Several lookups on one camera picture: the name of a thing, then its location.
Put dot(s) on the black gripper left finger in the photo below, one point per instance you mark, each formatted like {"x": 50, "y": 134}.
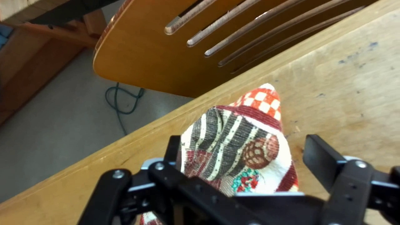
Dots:
{"x": 138, "y": 195}

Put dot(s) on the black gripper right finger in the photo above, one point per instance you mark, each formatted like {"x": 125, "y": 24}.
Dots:
{"x": 354, "y": 191}

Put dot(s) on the red white patterned cloth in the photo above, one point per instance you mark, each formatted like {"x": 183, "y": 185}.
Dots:
{"x": 233, "y": 145}

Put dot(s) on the wooden spindle chair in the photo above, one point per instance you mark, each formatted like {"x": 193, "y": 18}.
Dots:
{"x": 145, "y": 54}

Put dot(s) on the wooden side table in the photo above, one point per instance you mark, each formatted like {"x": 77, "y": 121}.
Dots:
{"x": 38, "y": 63}

